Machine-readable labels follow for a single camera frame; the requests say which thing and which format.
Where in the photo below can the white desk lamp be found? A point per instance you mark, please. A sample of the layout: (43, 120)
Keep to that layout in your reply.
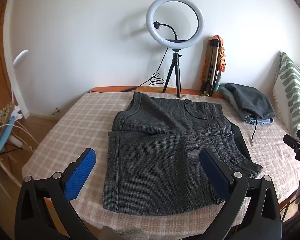
(20, 58)

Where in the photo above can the grey tweed pants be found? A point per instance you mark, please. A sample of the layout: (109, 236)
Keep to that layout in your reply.
(155, 160)

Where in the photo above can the wooden door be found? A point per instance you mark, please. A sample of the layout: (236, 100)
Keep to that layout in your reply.
(0, 55)

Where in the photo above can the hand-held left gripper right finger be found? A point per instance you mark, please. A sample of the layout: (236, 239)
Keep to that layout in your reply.
(213, 173)

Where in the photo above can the white power strip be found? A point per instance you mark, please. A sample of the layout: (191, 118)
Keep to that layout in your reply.
(16, 140)

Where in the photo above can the green striped pillow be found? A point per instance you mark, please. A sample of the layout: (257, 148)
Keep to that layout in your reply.
(292, 92)

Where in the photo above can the checked beige blanket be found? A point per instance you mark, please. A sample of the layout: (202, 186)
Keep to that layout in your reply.
(77, 130)

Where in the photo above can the small black tripod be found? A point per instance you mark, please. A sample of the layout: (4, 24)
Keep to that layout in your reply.
(176, 72)

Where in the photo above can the folded metal tripod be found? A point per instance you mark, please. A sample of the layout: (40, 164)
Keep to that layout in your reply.
(211, 67)

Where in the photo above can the folded dark grey garment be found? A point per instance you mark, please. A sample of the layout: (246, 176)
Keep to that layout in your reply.
(252, 98)

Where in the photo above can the folded tripod with orange scarf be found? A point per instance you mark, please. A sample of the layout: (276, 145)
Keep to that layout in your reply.
(222, 55)

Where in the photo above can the orange bedsheet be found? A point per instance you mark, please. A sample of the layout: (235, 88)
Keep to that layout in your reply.
(110, 89)

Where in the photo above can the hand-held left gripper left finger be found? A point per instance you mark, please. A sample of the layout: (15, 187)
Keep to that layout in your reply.
(80, 173)

